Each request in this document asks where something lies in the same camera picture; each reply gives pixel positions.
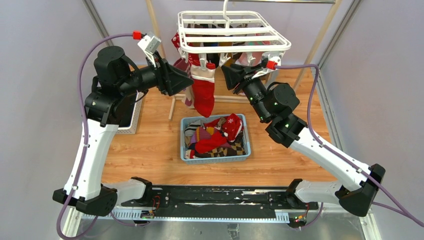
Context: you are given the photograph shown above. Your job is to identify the white hanger clip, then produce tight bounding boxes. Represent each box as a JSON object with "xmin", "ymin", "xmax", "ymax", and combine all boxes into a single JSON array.
[{"xmin": 198, "ymin": 53, "xmax": 208, "ymax": 71}]

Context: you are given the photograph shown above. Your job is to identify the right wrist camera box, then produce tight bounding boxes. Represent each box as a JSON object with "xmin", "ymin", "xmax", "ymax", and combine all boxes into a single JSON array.
[{"xmin": 252, "ymin": 56, "xmax": 282, "ymax": 79}]

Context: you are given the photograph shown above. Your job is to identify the wooden drying rack stand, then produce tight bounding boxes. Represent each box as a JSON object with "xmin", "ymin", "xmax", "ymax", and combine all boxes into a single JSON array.
[{"xmin": 145, "ymin": 0, "xmax": 342, "ymax": 122}]

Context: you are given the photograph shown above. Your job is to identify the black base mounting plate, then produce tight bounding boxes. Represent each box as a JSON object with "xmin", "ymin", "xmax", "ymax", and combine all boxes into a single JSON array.
[{"xmin": 121, "ymin": 185, "xmax": 320, "ymax": 220}]

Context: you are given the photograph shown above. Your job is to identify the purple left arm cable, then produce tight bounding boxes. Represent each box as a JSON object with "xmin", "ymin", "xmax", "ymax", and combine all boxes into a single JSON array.
[{"xmin": 56, "ymin": 30, "xmax": 157, "ymax": 240}]

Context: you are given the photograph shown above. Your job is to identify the red beige christmas sock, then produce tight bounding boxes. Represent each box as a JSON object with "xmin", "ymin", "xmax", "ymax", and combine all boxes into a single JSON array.
[{"xmin": 188, "ymin": 53, "xmax": 216, "ymax": 118}]

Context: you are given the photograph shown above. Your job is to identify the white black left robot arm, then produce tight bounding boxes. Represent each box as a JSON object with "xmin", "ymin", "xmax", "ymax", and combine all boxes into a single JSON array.
[{"xmin": 52, "ymin": 46, "xmax": 193, "ymax": 217}]

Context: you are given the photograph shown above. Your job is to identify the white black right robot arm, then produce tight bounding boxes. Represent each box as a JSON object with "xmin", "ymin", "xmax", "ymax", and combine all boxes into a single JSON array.
[{"xmin": 221, "ymin": 64, "xmax": 386, "ymax": 217}]

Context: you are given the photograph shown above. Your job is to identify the white perforated side basket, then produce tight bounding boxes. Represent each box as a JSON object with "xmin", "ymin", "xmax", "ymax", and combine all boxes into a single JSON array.
[{"xmin": 116, "ymin": 92, "xmax": 144, "ymax": 135}]

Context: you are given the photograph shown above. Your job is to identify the white plastic sock hanger frame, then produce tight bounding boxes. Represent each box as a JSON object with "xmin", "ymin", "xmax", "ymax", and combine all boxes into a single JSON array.
[{"xmin": 176, "ymin": 0, "xmax": 292, "ymax": 62}]

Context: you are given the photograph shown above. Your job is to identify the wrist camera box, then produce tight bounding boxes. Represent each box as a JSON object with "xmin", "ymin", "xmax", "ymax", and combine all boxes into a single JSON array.
[
  {"xmin": 137, "ymin": 32, "xmax": 162, "ymax": 67},
  {"xmin": 252, "ymin": 56, "xmax": 282, "ymax": 79}
]

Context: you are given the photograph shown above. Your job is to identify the maroon purple striped hanging sock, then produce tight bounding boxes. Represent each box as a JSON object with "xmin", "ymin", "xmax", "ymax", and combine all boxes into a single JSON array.
[{"xmin": 172, "ymin": 57, "xmax": 196, "ymax": 110}]

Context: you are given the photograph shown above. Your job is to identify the red snowflake hanging sock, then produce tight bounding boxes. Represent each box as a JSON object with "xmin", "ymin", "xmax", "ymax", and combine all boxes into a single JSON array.
[{"xmin": 171, "ymin": 31, "xmax": 181, "ymax": 52}]

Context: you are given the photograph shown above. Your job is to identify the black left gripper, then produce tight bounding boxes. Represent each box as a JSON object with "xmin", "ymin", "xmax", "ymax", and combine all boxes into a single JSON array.
[{"xmin": 119, "ymin": 50, "xmax": 195, "ymax": 96}]

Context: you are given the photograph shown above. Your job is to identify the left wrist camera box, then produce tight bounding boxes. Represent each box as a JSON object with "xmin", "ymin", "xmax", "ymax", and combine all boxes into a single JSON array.
[{"xmin": 137, "ymin": 32, "xmax": 162, "ymax": 67}]

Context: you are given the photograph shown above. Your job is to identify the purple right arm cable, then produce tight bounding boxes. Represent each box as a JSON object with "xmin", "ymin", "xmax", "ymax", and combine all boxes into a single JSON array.
[{"xmin": 266, "ymin": 60, "xmax": 424, "ymax": 229}]

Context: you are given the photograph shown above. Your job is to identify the pink green hanging sock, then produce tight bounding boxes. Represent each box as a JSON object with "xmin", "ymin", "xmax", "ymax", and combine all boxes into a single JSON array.
[{"xmin": 235, "ymin": 41, "xmax": 270, "ymax": 66}]

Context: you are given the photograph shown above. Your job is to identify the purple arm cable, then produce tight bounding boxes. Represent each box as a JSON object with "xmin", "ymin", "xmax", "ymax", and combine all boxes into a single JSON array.
[
  {"xmin": 56, "ymin": 30, "xmax": 157, "ymax": 240},
  {"xmin": 266, "ymin": 60, "xmax": 424, "ymax": 229}
]

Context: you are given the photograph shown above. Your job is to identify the blue plastic laundry basket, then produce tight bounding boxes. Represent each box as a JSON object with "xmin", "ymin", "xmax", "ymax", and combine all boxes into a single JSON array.
[{"xmin": 179, "ymin": 113, "xmax": 252, "ymax": 164}]

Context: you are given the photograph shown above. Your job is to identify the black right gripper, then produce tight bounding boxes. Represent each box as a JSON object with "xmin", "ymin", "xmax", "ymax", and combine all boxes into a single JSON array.
[{"xmin": 219, "ymin": 63, "xmax": 269, "ymax": 122}]

